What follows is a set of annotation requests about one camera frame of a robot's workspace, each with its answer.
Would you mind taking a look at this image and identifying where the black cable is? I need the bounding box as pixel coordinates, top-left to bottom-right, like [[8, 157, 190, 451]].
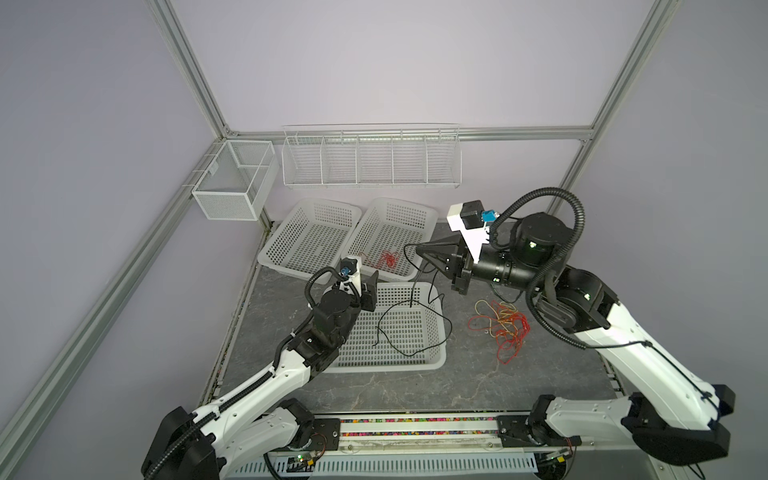
[[371, 242, 454, 359]]

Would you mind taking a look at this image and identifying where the yellow cable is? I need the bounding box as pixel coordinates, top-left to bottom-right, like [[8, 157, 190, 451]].
[[473, 299, 523, 338]]

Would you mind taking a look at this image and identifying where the red cable bundle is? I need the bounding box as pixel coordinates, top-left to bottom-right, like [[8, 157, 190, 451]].
[[466, 299, 532, 366]]

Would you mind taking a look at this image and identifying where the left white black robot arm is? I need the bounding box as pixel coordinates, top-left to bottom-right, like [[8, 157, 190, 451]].
[[140, 259, 379, 479]]

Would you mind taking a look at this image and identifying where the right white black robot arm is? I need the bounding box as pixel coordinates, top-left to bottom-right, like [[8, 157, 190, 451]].
[[414, 187, 735, 467]]

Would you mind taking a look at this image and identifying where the front white plastic basket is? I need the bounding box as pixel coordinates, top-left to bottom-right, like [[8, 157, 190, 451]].
[[326, 282, 451, 374]]

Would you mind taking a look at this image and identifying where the white plastic basket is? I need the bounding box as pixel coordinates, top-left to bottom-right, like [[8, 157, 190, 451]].
[[340, 198, 437, 282], [326, 282, 451, 374], [257, 199, 363, 280]]

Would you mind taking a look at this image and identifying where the back right white plastic basket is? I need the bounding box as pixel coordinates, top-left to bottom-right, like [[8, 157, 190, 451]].
[[340, 198, 437, 282]]

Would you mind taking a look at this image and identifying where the back left white plastic basket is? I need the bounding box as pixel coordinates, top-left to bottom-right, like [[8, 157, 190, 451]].
[[257, 199, 363, 280]]

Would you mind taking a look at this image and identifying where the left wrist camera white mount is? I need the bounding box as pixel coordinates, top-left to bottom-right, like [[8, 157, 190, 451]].
[[339, 256, 362, 295]]

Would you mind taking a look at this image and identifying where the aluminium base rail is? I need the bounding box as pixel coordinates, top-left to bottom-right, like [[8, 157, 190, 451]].
[[164, 410, 673, 460]]

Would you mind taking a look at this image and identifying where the long white wire wall shelf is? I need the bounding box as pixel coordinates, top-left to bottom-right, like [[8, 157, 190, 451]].
[[281, 123, 463, 188]]

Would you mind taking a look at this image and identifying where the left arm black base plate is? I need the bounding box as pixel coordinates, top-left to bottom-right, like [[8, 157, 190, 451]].
[[274, 417, 341, 452]]

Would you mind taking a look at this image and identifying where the white mesh wall box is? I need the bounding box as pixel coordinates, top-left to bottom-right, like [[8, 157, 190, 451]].
[[192, 140, 279, 221]]

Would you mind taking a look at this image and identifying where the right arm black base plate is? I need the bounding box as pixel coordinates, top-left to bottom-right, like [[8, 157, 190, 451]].
[[496, 414, 582, 448]]

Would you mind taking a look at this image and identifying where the white slotted cable duct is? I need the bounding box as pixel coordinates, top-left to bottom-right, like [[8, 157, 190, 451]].
[[227, 452, 539, 479]]

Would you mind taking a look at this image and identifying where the aluminium frame profile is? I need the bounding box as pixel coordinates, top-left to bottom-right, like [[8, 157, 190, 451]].
[[146, 0, 232, 138]]

